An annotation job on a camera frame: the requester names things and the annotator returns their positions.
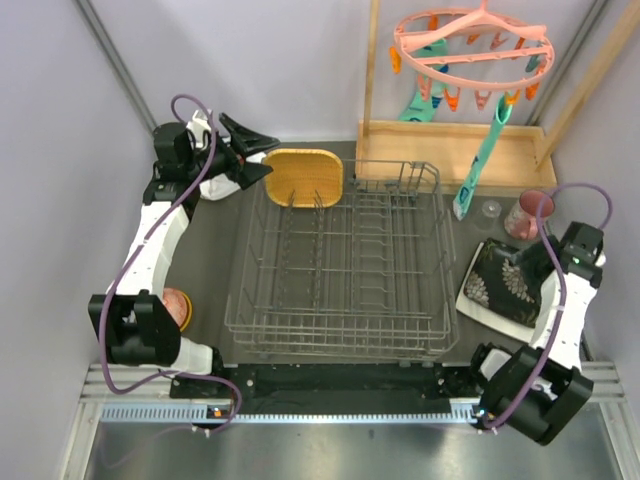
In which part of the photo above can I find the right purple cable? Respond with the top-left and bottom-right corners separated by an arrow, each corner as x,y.
474,182 -> 615,435

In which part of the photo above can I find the black floral square plate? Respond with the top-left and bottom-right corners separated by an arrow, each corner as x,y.
462,238 -> 541,328

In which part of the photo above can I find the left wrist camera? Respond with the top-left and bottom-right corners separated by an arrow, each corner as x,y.
187,110 -> 215,150

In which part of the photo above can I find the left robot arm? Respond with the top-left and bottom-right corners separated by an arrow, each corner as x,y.
88,111 -> 280,397

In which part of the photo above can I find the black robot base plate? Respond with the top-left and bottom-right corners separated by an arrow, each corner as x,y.
222,363 -> 478,416

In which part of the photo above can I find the grey wire dish rack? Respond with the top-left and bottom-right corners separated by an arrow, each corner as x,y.
225,160 -> 459,361

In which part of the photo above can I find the clear glass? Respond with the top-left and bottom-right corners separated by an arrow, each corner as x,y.
481,200 -> 502,221

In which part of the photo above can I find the purple cable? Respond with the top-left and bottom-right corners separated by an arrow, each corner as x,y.
99,93 -> 245,439
474,182 -> 615,435

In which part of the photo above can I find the white printed cloth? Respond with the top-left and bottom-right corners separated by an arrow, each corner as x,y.
199,126 -> 267,201

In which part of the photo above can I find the pink round clothes hanger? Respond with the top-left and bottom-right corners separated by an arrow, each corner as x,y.
389,1 -> 555,112

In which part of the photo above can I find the teal patterned sock back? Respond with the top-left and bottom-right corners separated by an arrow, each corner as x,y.
398,39 -> 448,123

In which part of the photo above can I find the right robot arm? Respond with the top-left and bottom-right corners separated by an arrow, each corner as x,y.
466,222 -> 606,445

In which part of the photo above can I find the teal patterned sock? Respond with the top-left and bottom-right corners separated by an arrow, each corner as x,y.
398,39 -> 448,123
452,95 -> 512,221

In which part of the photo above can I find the wooden tray frame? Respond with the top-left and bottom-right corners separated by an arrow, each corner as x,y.
355,1 -> 639,196

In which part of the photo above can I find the pink ceramic mug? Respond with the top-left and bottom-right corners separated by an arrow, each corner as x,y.
504,189 -> 555,241

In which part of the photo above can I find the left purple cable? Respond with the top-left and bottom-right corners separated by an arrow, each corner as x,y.
99,93 -> 245,439

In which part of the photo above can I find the red patterned bowl yellow rim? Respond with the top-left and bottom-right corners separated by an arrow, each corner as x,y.
162,288 -> 193,332

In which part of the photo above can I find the white square plate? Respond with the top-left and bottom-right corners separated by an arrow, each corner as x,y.
456,240 -> 535,343

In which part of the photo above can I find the teal patterned sock front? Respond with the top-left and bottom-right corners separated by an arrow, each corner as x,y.
452,95 -> 512,221

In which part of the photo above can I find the yellow woven-pattern plate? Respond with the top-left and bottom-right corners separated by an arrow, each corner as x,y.
263,148 -> 344,208

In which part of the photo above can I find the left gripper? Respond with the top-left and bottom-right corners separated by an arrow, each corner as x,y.
184,113 -> 279,189

